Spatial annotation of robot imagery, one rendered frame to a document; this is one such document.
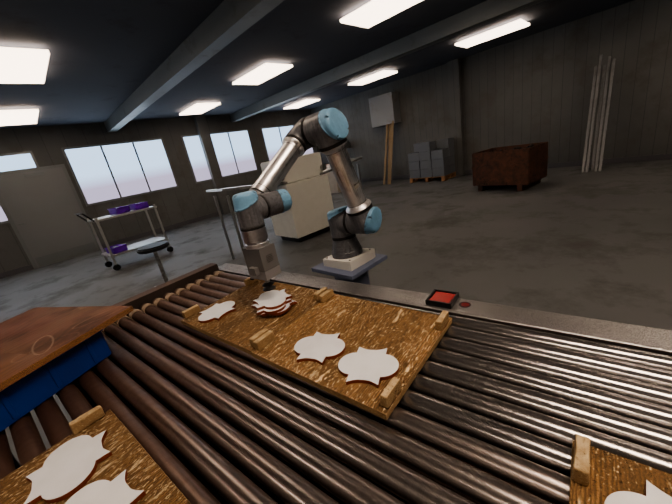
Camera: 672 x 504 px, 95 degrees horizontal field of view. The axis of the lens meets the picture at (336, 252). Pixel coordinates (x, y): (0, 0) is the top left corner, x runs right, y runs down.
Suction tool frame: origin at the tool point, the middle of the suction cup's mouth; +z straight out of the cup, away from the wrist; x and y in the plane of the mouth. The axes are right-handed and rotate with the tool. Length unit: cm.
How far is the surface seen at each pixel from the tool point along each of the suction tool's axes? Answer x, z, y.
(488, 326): 15, 9, 63
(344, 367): -15.3, 6.4, 39.7
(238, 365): -23.7, 9.3, 10.7
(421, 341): 1, 7, 51
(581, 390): 0, 9, 81
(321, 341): -9.7, 6.4, 28.5
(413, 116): 933, -87, -330
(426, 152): 829, 18, -258
